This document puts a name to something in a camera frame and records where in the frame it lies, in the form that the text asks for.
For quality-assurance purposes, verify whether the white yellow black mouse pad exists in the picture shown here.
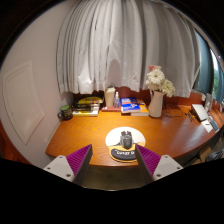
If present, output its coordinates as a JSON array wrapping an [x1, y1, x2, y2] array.
[[105, 126, 147, 164]]

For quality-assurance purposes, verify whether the grey black computer mouse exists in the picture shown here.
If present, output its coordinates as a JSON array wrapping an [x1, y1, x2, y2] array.
[[119, 130, 134, 150]]

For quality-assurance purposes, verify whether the white flat electronic device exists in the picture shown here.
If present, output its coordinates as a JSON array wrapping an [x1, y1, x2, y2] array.
[[191, 103, 210, 122]]

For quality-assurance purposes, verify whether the window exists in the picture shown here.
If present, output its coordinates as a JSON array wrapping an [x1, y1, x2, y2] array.
[[193, 31, 224, 104]]

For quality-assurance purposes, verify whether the white flower bouquet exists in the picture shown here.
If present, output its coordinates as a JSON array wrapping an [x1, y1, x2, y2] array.
[[144, 64, 177, 99]]

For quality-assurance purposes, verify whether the yellow white book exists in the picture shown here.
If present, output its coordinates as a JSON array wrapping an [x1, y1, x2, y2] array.
[[72, 109, 101, 117]]

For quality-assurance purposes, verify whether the blue book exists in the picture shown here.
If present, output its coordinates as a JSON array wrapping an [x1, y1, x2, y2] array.
[[119, 96, 141, 114]]

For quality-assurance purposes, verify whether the white wall panel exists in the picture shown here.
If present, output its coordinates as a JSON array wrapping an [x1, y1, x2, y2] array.
[[2, 60, 46, 145]]

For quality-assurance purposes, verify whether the white pitcher vase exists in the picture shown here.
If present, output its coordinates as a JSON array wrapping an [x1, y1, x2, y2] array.
[[148, 89, 166, 119]]

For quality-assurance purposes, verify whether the white pleated curtain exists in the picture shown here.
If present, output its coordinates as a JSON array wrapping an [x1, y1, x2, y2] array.
[[55, 0, 202, 99]]

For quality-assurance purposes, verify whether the red-brown book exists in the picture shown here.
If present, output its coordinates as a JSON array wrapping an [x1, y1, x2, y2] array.
[[101, 105, 122, 112]]

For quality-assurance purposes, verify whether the orange book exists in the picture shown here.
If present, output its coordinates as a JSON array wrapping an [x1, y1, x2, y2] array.
[[130, 99, 150, 117]]

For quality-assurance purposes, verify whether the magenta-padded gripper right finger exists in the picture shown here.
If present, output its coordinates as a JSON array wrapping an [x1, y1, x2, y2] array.
[[134, 143, 184, 185]]

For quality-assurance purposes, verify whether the black cable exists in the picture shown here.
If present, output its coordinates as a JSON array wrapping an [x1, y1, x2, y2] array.
[[162, 99, 193, 118]]

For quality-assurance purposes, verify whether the cream lidded tumbler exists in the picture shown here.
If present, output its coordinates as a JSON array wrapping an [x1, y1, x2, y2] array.
[[104, 86, 117, 108]]

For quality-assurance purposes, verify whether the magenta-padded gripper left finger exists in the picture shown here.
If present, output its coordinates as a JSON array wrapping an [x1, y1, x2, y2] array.
[[43, 143, 94, 187]]

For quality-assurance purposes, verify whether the black yellow book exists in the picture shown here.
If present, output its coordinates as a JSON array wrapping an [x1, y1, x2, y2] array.
[[73, 95, 104, 106]]

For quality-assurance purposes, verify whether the clear spray bottle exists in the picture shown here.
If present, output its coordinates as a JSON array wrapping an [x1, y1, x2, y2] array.
[[113, 91, 121, 109]]

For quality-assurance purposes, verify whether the dark green mug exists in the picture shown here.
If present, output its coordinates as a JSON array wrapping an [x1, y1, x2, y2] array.
[[57, 104, 74, 121]]

